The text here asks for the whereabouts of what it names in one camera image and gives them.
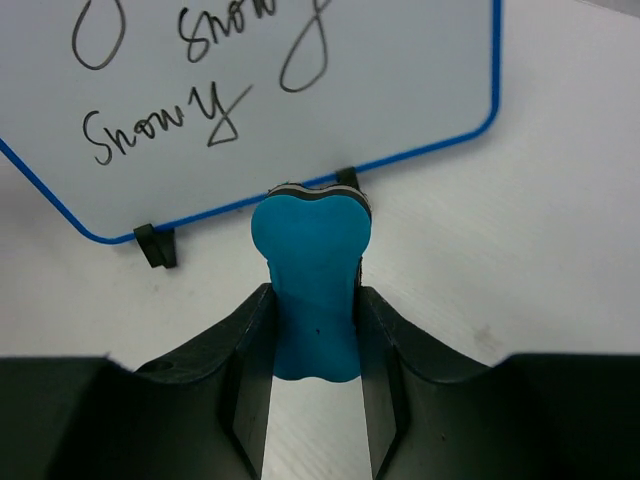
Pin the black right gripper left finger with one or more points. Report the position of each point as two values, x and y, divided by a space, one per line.
197 412

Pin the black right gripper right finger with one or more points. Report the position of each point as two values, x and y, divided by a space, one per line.
434 413

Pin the blue whiteboard eraser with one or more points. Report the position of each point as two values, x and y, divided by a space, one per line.
313 241

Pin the blue-framed whiteboard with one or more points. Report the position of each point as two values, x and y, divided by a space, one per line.
128 113

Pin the black left whiteboard foot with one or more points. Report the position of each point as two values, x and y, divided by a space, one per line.
158 246

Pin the black whiteboard foot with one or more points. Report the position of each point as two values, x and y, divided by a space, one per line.
348 177
158 246

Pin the black right whiteboard foot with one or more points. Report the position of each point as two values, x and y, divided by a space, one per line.
348 177

